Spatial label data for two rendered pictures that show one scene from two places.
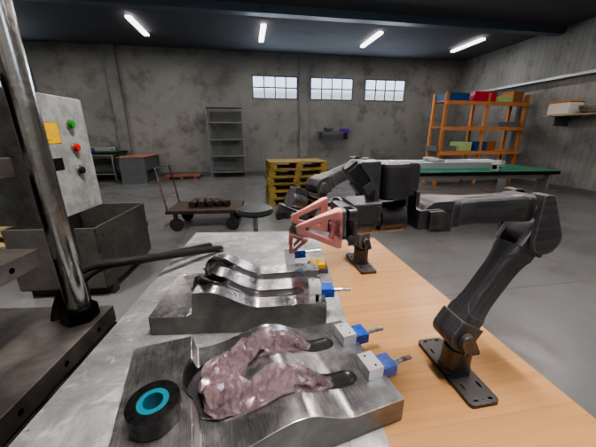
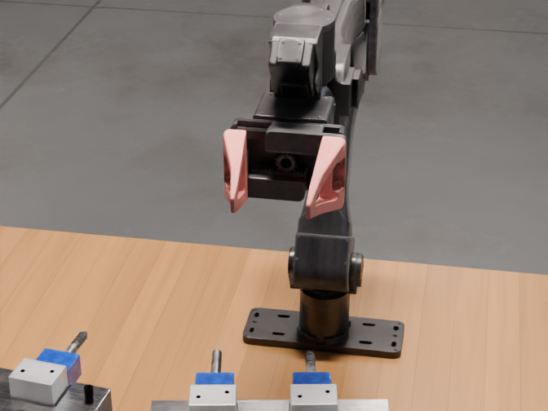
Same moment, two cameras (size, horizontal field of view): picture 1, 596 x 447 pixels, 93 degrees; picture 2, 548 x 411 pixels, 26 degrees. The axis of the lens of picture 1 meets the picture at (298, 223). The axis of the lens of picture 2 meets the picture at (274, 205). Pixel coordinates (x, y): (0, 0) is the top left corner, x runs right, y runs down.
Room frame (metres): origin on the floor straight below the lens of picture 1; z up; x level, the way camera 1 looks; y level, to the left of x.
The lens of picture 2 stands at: (0.18, 0.82, 1.66)
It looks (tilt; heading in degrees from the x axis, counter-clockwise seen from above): 29 degrees down; 290
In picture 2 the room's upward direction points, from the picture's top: straight up
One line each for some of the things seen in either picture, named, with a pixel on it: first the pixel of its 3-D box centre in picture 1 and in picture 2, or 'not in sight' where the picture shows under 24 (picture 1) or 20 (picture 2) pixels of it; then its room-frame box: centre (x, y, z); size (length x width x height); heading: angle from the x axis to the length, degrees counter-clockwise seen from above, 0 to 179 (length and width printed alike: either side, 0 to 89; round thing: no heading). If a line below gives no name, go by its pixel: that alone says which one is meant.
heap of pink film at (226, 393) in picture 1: (263, 363); not in sight; (0.46, 0.07, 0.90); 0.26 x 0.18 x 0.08; 110
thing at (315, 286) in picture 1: (330, 289); (59, 366); (0.76, -0.10, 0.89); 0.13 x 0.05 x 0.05; 93
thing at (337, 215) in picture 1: (321, 224); (300, 183); (0.47, -0.04, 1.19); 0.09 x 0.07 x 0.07; 100
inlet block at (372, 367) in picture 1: (387, 364); (311, 386); (0.50, -0.20, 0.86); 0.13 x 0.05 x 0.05; 110
